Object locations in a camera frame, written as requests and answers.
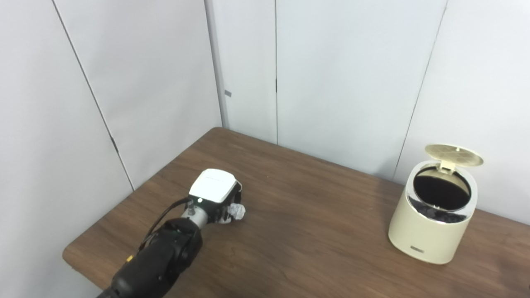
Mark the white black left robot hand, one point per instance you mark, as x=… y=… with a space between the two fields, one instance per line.
x=213 y=186

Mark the white paper ball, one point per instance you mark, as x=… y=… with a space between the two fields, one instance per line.
x=238 y=212

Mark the cream-colored desktop trash bin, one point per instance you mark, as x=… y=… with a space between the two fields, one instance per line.
x=426 y=236

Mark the round cream bin lid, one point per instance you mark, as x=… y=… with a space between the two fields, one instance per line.
x=455 y=155

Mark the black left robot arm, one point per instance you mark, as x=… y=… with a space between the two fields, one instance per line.
x=161 y=256

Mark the black bin liner bag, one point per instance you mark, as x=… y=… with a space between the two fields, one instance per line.
x=441 y=192

